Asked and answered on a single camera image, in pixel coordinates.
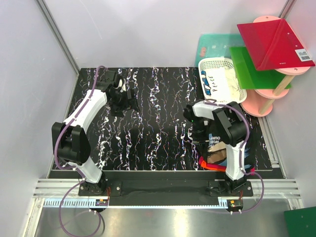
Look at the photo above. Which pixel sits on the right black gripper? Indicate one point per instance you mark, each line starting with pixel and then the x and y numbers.
pixel 201 141

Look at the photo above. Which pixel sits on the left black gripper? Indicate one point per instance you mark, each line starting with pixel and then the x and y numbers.
pixel 117 110

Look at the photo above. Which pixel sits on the orange t shirt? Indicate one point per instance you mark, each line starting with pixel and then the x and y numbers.
pixel 214 167

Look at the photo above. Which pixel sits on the white plastic laundry basket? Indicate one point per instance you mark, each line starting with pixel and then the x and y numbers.
pixel 217 62

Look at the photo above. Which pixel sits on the black t shirt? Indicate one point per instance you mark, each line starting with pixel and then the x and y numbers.
pixel 215 152

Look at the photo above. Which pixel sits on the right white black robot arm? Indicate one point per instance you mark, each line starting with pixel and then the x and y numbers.
pixel 224 123

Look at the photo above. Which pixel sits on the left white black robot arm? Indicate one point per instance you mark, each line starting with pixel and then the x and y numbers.
pixel 69 139

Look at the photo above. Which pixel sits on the pink wooden shelf stand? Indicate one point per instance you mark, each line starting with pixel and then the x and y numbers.
pixel 260 101

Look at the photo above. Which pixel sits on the green plastic sheet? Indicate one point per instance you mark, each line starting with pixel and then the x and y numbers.
pixel 247 75

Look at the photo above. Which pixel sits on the teal plastic board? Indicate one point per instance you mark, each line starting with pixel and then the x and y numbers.
pixel 217 45

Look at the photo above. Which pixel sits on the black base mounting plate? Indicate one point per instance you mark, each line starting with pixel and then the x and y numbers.
pixel 168 188

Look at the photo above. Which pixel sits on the red plastic sheet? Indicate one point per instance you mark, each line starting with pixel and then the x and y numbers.
pixel 272 44

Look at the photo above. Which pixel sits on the dark green board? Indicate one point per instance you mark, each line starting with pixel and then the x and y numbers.
pixel 301 222

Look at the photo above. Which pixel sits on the left corner aluminium post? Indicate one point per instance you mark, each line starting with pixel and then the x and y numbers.
pixel 58 36

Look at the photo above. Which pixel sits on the corner aluminium post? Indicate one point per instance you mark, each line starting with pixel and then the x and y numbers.
pixel 287 9
pixel 58 36

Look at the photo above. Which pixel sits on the right corner aluminium post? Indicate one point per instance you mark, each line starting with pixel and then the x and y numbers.
pixel 287 9

